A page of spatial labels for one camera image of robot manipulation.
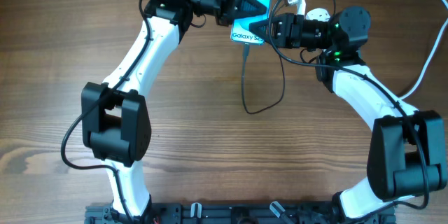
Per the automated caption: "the Galaxy smartphone teal screen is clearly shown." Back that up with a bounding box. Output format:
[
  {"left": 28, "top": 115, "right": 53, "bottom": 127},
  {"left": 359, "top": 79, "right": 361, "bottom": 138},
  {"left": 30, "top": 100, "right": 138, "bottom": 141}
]
[{"left": 230, "top": 0, "right": 271, "bottom": 45}]

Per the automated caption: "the white power strip cord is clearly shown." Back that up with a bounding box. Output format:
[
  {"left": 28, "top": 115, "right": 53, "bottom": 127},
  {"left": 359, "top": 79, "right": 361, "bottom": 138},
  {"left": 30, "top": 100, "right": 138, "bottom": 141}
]
[{"left": 398, "top": 16, "right": 448, "bottom": 101}]

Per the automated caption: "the black USB charging cable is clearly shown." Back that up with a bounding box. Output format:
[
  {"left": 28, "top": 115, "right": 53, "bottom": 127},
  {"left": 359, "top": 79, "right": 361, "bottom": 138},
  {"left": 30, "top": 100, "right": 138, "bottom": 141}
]
[{"left": 240, "top": 0, "right": 337, "bottom": 116}]

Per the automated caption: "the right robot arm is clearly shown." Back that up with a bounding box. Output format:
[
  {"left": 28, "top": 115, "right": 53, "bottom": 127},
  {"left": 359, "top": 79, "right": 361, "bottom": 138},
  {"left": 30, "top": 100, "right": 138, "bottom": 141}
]
[{"left": 249, "top": 6, "right": 447, "bottom": 223}]

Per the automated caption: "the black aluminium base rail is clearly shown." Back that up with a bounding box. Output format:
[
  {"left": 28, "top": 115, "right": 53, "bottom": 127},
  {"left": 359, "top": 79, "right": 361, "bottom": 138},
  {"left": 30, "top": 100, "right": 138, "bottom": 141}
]
[{"left": 83, "top": 201, "right": 397, "bottom": 224}]

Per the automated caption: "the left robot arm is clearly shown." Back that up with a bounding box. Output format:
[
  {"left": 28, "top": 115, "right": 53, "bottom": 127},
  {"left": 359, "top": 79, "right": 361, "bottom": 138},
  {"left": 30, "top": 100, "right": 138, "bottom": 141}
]
[{"left": 81, "top": 0, "right": 267, "bottom": 223}]

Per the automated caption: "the white power strip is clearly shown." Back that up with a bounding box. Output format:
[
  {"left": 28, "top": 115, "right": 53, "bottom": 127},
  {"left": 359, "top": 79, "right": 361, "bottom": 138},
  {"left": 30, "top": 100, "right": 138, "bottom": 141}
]
[{"left": 305, "top": 8, "right": 330, "bottom": 22}]

